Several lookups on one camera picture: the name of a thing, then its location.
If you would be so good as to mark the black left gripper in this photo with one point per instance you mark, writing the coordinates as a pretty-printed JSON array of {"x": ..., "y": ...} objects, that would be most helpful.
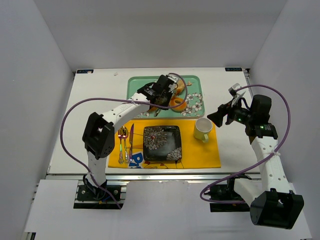
[{"x": 161, "y": 100}]

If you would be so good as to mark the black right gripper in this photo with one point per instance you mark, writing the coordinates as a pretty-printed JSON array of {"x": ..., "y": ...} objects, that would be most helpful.
[{"x": 223, "y": 115}]

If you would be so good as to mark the metal serving tongs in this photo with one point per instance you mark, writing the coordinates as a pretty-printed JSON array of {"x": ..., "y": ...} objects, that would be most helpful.
[{"x": 158, "y": 109}]

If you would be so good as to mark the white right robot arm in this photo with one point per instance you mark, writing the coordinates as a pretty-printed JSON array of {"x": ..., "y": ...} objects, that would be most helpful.
[{"x": 274, "y": 203}]

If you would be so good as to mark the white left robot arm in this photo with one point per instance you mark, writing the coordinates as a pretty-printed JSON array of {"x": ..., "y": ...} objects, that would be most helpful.
[{"x": 100, "y": 129}]

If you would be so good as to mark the pale yellow mug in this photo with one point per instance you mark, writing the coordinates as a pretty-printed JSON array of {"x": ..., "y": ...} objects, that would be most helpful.
[{"x": 202, "y": 129}]

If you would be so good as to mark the green floral tray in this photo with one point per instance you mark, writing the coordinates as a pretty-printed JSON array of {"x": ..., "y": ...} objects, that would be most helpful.
[{"x": 194, "y": 98}]

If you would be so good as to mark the pale bagel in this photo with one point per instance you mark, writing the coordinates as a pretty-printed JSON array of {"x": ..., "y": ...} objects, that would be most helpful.
[{"x": 180, "y": 86}]

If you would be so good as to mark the orange glazed donut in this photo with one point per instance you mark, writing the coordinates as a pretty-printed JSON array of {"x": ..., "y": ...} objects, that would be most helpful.
[{"x": 178, "y": 104}]

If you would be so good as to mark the yellow placemat cloth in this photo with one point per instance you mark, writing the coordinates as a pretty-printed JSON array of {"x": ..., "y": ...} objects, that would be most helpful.
[{"x": 195, "y": 153}]

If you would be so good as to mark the blue label sticker right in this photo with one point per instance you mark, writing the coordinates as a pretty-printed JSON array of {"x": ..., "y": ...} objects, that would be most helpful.
[{"x": 233, "y": 69}]

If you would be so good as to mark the black floral square plate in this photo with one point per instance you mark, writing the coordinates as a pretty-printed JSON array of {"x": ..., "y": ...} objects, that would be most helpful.
[{"x": 162, "y": 143}]

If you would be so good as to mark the iridescent spoon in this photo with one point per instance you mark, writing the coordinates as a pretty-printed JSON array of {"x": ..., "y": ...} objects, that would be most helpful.
[{"x": 125, "y": 134}]

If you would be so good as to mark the iridescent knife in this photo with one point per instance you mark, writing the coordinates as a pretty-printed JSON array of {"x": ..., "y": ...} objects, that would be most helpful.
[{"x": 131, "y": 136}]

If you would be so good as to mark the iridescent fork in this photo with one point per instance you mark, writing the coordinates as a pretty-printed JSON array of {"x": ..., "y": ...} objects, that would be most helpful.
[{"x": 120, "y": 136}]

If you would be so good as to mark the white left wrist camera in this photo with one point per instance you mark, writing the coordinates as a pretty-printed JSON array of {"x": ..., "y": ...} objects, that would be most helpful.
[{"x": 175, "y": 80}]

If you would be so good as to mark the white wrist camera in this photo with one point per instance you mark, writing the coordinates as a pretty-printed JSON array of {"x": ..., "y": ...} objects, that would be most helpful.
[
  {"x": 175, "y": 80},
  {"x": 236, "y": 93}
]

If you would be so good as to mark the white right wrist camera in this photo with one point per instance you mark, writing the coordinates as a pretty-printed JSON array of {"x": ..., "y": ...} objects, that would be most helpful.
[{"x": 236, "y": 93}]

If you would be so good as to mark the aluminium frame rail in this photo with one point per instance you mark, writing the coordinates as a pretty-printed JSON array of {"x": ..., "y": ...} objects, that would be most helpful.
[{"x": 167, "y": 177}]

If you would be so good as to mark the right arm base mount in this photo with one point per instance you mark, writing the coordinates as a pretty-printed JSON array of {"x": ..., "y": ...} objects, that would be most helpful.
[{"x": 222, "y": 192}]

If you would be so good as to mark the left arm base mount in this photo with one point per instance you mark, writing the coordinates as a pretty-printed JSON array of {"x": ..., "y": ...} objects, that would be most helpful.
[{"x": 86, "y": 199}]

